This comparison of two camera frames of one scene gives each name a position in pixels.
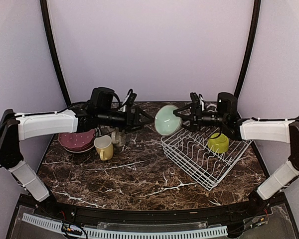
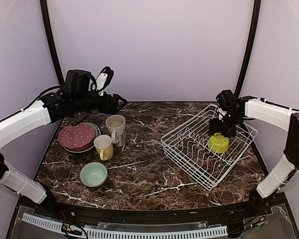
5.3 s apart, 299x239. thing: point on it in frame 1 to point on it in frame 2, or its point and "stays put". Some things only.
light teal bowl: (166, 123) to (93, 174)
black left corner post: (53, 53) stays put
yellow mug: (104, 147) stays put
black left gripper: (135, 122) to (113, 109)
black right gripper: (196, 110) to (215, 127)
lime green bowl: (220, 145) stays put
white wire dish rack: (188, 150) stays put
